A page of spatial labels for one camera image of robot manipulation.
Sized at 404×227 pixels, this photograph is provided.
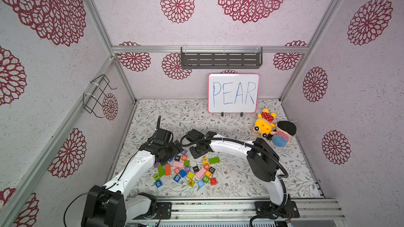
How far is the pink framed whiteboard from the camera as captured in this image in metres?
1.06

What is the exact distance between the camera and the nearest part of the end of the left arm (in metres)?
0.60

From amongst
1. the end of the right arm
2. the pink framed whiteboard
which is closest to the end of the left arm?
the end of the right arm
